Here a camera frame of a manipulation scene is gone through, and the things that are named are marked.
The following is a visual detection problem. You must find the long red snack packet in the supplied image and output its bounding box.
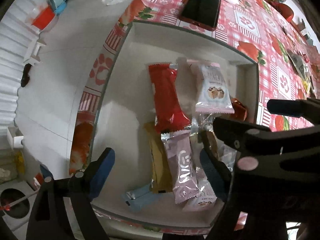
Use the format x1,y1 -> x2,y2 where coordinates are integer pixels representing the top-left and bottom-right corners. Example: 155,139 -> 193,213
148,63 -> 191,133

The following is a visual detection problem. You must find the red gold candy wrapper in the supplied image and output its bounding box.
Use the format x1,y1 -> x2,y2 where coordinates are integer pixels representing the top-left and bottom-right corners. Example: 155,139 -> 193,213
231,98 -> 248,121

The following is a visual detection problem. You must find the clear bag of candies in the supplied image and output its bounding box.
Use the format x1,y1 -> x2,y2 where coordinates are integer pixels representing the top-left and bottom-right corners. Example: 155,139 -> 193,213
190,113 -> 217,143

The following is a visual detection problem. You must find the red plaid strawberry tablecloth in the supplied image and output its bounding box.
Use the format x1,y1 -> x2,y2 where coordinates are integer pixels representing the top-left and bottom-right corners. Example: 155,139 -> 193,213
69,0 -> 319,235

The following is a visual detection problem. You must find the black smartphone red case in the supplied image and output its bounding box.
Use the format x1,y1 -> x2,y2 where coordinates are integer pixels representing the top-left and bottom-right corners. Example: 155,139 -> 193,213
178,0 -> 221,31

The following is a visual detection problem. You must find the clear chocolate bar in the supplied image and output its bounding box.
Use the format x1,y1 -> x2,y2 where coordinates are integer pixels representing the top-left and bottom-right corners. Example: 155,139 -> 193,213
200,130 -> 219,160

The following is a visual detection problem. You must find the red white plastic container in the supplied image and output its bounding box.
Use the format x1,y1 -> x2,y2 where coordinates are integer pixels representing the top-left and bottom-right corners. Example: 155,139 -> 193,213
25,3 -> 58,31

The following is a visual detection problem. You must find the yellow snack packet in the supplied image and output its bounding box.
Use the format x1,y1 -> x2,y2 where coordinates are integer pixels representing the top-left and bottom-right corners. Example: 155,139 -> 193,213
302,77 -> 311,94

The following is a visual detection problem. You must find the grey rectangular tray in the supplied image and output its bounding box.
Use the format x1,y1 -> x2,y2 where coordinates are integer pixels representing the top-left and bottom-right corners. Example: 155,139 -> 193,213
91,21 -> 259,233

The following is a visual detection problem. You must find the pink purple snack bar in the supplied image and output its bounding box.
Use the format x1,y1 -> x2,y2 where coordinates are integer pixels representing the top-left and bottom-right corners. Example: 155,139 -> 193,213
161,130 -> 199,204

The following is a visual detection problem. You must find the gold snack bar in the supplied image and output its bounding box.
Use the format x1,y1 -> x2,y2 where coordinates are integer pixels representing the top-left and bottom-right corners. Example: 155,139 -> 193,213
144,122 -> 173,194

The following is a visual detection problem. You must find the blue plastic cup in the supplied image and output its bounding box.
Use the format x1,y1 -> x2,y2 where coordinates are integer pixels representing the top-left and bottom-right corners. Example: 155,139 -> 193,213
46,0 -> 67,15

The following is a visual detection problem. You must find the pink crispy cranberry snack packet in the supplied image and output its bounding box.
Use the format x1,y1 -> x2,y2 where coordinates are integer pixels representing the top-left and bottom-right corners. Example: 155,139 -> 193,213
182,173 -> 217,212

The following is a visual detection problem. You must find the light blue snack bar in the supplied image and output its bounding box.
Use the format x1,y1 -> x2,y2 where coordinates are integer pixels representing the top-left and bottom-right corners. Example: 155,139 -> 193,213
121,183 -> 163,212

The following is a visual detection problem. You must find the grey white foil snack bag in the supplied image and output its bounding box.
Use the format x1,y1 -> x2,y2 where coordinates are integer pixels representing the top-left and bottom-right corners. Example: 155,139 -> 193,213
287,50 -> 308,81

